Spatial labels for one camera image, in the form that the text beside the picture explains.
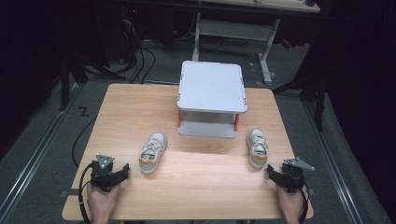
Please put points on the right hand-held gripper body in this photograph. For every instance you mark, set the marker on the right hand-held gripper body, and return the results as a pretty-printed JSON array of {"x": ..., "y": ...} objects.
[{"x": 292, "y": 179}]

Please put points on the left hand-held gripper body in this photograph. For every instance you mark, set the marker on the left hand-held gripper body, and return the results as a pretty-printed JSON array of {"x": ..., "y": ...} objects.
[{"x": 101, "y": 174}]

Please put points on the white sneaker with orange heel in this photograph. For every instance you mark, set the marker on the white sneaker with orange heel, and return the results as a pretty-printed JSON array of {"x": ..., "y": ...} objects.
[
  {"x": 152, "y": 154},
  {"x": 258, "y": 151}
]

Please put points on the white two-tier shoe rack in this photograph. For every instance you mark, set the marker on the white two-tier shoe rack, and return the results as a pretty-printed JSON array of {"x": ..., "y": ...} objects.
[{"x": 210, "y": 87}]

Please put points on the person's right hand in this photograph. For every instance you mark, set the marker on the person's right hand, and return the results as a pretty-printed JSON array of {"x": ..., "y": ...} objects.
[{"x": 291, "y": 205}]

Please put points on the person's left hand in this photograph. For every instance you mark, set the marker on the person's left hand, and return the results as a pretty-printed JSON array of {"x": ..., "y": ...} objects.
[{"x": 101, "y": 203}]

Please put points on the grey tape strip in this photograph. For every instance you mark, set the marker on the grey tape strip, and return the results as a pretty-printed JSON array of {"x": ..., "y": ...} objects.
[
  {"x": 311, "y": 191},
  {"x": 71, "y": 192}
]

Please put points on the black metal stand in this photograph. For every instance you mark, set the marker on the black metal stand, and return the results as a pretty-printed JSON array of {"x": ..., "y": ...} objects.
[
  {"x": 319, "y": 102},
  {"x": 65, "y": 84}
]

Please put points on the small red object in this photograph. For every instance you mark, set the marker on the small red object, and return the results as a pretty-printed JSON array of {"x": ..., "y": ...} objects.
[{"x": 287, "y": 44}]

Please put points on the dark equipment with red light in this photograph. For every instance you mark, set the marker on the dark equipment with red light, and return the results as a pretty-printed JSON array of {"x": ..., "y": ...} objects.
[{"x": 121, "y": 31}]

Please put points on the desk with white metal legs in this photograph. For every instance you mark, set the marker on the desk with white metal legs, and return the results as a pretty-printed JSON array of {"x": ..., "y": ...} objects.
[{"x": 233, "y": 29}]

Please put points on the metal floor rail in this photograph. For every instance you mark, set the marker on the metal floor rail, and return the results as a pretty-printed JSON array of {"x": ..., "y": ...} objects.
[
  {"x": 34, "y": 155},
  {"x": 334, "y": 168}
]

